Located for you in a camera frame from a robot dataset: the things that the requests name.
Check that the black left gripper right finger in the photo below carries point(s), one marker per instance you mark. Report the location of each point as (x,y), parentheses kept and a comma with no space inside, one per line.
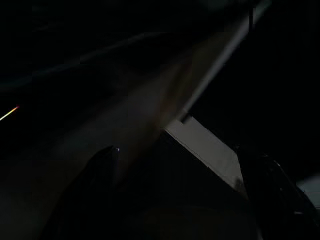
(272,200)

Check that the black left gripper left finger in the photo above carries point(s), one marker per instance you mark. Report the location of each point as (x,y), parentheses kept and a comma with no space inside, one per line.
(92,185)

